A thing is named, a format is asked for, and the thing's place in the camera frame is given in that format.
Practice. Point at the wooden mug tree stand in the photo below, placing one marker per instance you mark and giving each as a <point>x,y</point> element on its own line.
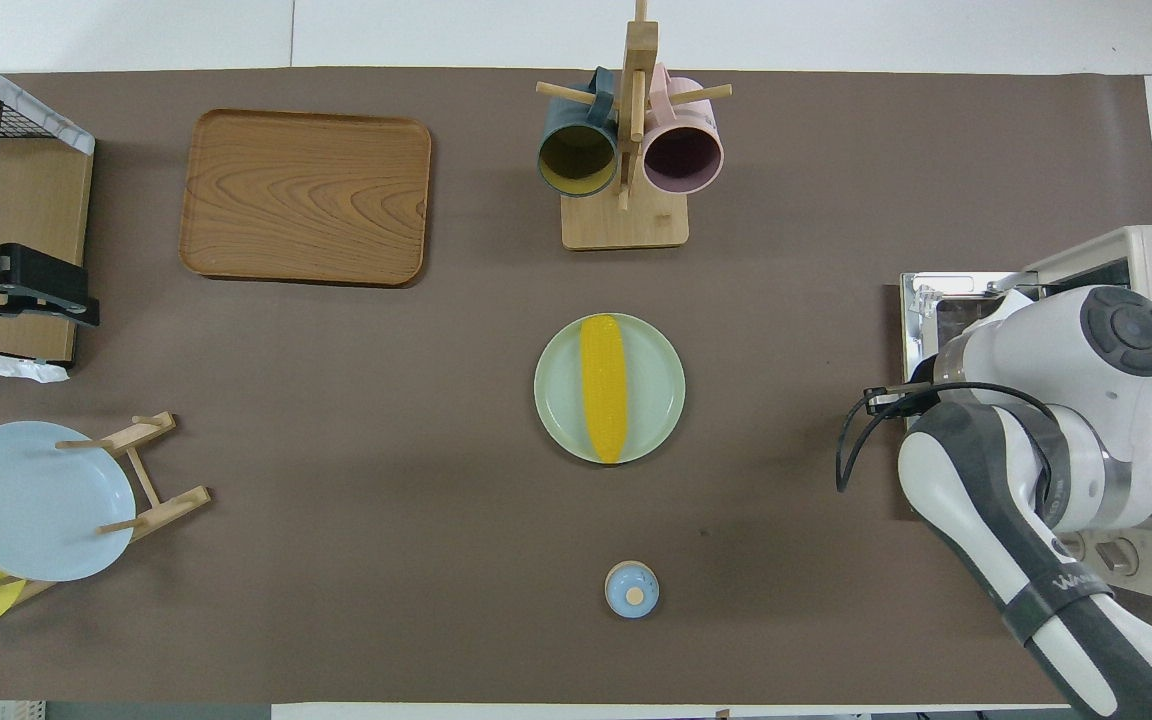
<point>626,225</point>

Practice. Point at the yellow corn cob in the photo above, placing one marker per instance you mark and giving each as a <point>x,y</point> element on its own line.
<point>604,390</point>

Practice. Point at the wooden serving tray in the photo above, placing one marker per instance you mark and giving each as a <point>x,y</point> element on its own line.
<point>306,195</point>

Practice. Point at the brown table mat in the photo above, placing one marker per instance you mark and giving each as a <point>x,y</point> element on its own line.
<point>436,450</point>

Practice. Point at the dark teal mug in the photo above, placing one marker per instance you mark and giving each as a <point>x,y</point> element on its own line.
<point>576,160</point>

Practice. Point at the pale green round plate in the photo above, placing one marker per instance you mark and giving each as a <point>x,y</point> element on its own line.
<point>556,390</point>

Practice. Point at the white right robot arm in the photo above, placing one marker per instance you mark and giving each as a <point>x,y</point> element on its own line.
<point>1066,340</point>

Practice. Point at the wooden plate rack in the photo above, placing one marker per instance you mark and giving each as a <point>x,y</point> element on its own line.
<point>171,508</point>

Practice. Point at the light blue plate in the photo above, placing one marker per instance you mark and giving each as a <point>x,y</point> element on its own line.
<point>36,500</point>

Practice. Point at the pink mug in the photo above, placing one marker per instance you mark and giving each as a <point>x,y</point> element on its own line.
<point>681,160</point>

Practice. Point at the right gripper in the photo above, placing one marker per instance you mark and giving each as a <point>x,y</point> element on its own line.
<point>924,372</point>

